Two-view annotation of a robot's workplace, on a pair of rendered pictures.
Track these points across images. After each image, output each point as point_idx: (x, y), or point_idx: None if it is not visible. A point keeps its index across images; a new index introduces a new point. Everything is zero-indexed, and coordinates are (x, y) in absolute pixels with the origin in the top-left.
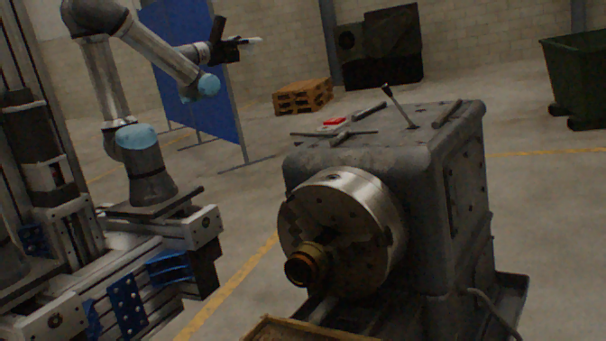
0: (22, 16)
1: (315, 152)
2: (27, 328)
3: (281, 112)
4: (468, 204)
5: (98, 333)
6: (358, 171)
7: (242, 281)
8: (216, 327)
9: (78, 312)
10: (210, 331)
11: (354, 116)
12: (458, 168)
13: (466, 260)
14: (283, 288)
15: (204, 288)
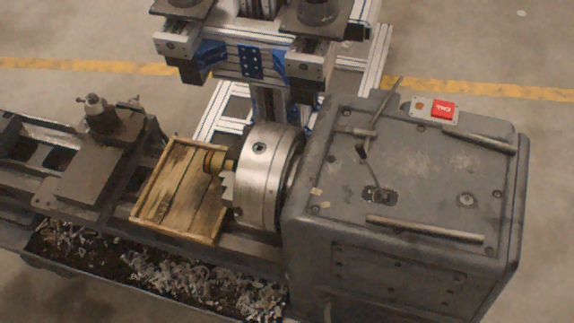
0: None
1: (326, 117)
2: (155, 39)
3: None
4: (387, 285)
5: (217, 62)
6: (276, 165)
7: (558, 101)
8: (475, 109)
9: (185, 50)
10: (467, 106)
11: (442, 128)
12: (369, 259)
13: (350, 297)
14: (557, 148)
15: (296, 97)
